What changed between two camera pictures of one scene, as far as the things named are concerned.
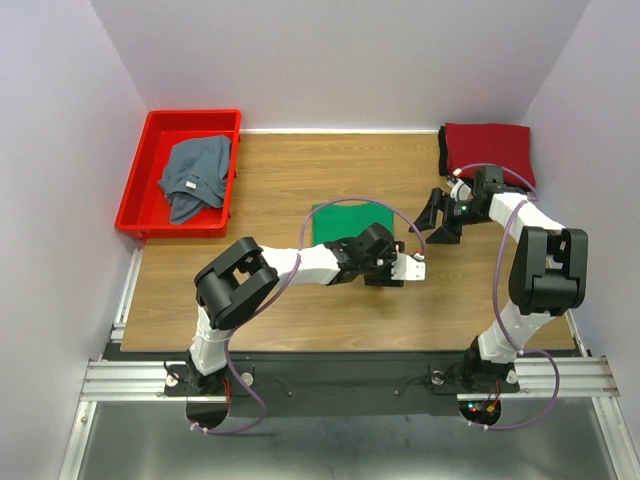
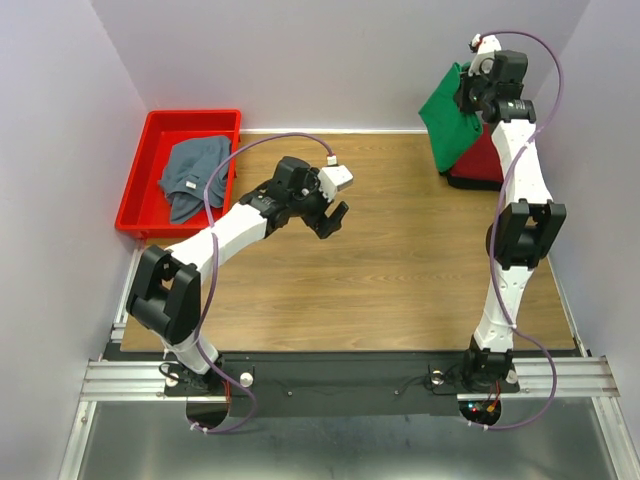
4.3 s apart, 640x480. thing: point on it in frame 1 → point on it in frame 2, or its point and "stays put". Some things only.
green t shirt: (333, 221) → (454, 131)
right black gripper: (446, 234) → (461, 93)
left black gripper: (384, 280) → (326, 226)
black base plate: (335, 384) stays put
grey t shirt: (195, 174) stays put
